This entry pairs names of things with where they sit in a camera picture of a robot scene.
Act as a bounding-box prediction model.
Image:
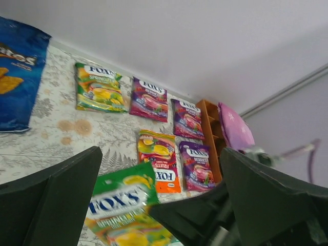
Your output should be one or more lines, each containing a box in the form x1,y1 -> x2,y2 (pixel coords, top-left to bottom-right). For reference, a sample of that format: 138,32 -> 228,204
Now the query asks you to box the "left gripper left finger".
1,146 -> 103,246

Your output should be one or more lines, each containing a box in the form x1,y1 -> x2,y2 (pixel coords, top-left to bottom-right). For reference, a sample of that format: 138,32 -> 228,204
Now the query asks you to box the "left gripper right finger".
220,148 -> 327,245

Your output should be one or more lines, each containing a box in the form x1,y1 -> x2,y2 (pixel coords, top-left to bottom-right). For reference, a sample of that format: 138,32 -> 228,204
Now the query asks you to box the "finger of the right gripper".
149,181 -> 236,245

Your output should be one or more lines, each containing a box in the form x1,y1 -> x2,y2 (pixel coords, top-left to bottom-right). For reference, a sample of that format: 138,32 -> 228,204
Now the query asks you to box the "purple candy bag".
171,99 -> 205,140
129,77 -> 168,122
179,141 -> 216,192

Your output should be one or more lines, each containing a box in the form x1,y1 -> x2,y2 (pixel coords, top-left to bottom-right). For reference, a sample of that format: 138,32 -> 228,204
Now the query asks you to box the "orange snack package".
137,129 -> 181,193

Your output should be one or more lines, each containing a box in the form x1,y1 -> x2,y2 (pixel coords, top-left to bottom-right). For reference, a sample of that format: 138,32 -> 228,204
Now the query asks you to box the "green snack package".
75,62 -> 128,113

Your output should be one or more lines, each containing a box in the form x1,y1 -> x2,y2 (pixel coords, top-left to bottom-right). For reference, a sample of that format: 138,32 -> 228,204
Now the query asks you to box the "blue Doritos chip bag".
1,17 -> 51,132

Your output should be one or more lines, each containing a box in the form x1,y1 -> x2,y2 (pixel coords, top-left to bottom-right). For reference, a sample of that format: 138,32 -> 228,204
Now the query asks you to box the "purple star cloth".
218,102 -> 255,151

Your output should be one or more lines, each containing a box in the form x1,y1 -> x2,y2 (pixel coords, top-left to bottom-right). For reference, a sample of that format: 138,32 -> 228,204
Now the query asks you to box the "wooden compartment tray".
196,99 -> 227,183

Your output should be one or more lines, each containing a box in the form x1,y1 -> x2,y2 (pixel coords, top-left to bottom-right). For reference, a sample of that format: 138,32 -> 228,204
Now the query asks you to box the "floral table mat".
0,45 -> 206,246

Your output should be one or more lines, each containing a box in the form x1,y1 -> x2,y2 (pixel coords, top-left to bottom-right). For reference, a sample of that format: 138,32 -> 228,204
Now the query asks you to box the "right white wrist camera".
240,146 -> 282,167

